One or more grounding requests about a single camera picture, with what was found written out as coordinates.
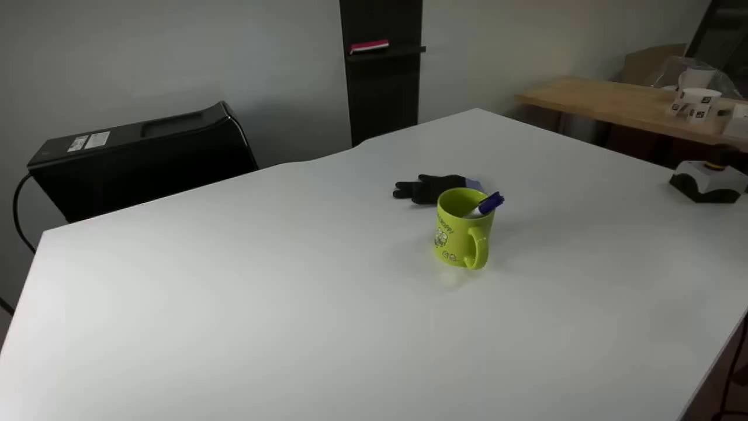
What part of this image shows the black power cable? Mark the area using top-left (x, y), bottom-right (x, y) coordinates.
top-left (9, 171), bottom-right (40, 254)

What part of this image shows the lime green mug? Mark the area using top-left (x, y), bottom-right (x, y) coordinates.
top-left (430, 185), bottom-right (498, 273)

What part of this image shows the black mesh chair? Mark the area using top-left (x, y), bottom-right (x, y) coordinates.
top-left (685, 0), bottom-right (748, 80)

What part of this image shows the black glove with blue cuff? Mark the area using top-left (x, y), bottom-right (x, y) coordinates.
top-left (389, 173), bottom-right (489, 207)

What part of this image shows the black and white desk device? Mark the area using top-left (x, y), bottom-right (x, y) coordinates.
top-left (665, 159), bottom-right (748, 206)

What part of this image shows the white patterned mug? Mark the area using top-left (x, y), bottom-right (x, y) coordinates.
top-left (671, 84), bottom-right (725, 124)

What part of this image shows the wooden side table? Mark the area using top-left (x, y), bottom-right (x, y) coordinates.
top-left (514, 75), bottom-right (748, 150)

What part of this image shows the black computer tower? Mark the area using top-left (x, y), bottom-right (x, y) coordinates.
top-left (26, 100), bottom-right (258, 225)

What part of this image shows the blue capped white marker pen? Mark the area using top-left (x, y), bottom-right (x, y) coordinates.
top-left (470, 192), bottom-right (506, 217)

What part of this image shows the pink book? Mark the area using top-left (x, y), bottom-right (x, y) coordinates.
top-left (346, 38), bottom-right (393, 56)

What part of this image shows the brown cardboard box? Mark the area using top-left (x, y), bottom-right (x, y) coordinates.
top-left (618, 42), bottom-right (687, 88)

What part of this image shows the tall black cabinet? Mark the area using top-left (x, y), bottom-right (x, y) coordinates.
top-left (339, 0), bottom-right (428, 146)

